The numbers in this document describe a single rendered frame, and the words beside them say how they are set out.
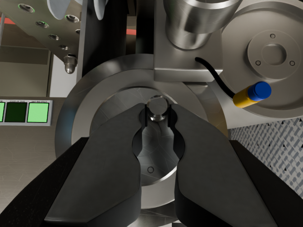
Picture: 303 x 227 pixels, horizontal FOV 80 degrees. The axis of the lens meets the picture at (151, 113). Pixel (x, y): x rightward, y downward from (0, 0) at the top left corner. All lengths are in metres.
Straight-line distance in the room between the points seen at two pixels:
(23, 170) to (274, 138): 0.56
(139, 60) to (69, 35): 0.31
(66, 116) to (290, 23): 0.23
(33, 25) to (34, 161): 0.33
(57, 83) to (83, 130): 1.97
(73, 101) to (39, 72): 2.81
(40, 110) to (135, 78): 0.44
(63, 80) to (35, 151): 1.59
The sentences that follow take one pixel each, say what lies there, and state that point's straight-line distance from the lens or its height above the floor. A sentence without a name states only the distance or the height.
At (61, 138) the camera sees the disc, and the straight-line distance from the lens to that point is 0.17.
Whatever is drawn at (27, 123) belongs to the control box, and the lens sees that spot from 0.59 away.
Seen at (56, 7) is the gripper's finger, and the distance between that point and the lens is 0.21.
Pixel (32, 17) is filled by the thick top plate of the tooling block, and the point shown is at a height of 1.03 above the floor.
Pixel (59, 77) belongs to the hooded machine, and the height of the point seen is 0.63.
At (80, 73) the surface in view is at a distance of 0.19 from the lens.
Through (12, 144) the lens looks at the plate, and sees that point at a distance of 0.61.
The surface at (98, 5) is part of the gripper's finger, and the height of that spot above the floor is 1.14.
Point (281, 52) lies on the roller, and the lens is 0.21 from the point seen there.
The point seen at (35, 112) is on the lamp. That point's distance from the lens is 0.58.
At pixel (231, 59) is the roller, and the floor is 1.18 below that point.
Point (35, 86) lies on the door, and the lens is 2.93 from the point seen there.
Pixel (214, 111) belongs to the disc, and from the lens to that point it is 0.17.
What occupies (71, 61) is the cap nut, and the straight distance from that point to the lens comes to 0.56.
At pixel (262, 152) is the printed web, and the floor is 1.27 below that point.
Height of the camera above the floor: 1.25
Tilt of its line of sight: 9 degrees down
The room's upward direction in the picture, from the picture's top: 179 degrees counter-clockwise
